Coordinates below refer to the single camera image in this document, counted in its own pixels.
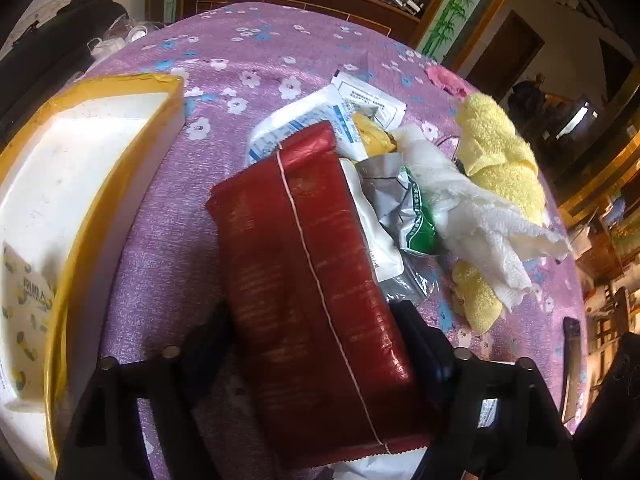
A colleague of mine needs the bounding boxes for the brown wooden door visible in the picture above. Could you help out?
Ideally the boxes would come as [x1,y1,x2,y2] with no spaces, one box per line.
[465,10,546,101]

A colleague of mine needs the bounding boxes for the blue and white sachet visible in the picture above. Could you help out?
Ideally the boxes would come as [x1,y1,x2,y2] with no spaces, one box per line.
[248,84,361,166]

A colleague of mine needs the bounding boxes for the white towel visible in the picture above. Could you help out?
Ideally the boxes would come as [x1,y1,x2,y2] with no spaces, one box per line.
[390,122,573,311]

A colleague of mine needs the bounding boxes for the pink cloth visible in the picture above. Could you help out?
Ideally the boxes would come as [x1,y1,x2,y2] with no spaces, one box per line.
[425,65,476,98]

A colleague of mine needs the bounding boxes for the yellow packet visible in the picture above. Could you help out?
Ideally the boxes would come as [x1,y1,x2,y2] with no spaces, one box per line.
[350,112,398,158]

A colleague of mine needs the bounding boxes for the black leather sofa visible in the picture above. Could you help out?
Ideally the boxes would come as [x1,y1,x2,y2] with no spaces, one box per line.
[0,0,126,146]

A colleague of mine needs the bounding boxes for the white plastic bag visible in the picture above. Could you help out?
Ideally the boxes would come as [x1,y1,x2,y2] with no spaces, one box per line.
[87,15,168,61]

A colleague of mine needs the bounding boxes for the yellow towel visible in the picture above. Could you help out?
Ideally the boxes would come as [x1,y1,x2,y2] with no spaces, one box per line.
[452,92,548,336]

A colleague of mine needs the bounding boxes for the red foil packet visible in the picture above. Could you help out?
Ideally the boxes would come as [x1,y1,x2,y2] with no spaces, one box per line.
[206,121,441,471]

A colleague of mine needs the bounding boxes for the purple floral tablecloth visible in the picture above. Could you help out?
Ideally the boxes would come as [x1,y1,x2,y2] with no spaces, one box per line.
[50,2,588,480]

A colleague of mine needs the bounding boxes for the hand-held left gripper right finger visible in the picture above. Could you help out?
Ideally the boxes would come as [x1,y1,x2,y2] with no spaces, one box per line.
[390,300,576,480]

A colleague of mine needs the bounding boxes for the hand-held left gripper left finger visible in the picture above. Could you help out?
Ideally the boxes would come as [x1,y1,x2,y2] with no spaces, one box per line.
[54,302,241,480]

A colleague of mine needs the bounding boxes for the lemon print tissue pack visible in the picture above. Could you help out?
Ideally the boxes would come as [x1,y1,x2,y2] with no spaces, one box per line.
[0,242,58,411]

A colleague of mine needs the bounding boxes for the white printed sachet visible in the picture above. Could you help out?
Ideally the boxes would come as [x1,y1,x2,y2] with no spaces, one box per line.
[331,71,407,130]

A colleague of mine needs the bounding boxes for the yellow cardboard box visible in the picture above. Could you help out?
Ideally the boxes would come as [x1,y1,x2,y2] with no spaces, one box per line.
[0,72,186,480]

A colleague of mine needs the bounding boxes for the silver and green packet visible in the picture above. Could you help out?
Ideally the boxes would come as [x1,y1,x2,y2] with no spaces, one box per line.
[357,152,438,256]

